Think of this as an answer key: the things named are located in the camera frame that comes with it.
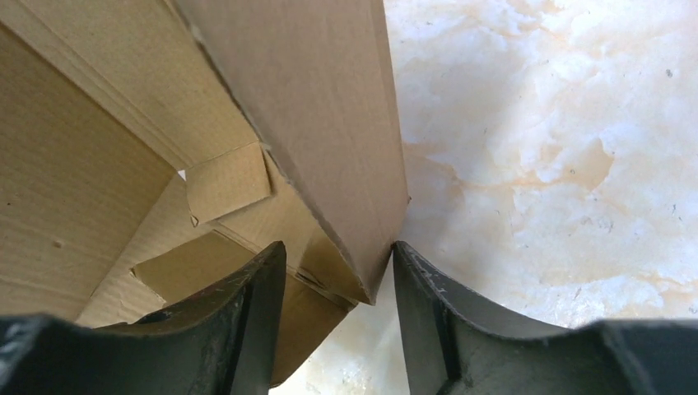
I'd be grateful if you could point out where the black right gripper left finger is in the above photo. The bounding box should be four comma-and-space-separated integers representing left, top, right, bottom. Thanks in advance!
1, 241, 286, 394

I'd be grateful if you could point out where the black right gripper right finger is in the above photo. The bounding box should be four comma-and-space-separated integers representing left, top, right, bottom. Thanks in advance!
393, 241, 697, 394

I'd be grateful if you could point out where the brown cardboard box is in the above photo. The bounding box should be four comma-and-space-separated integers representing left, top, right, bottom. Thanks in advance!
1, 1, 408, 388

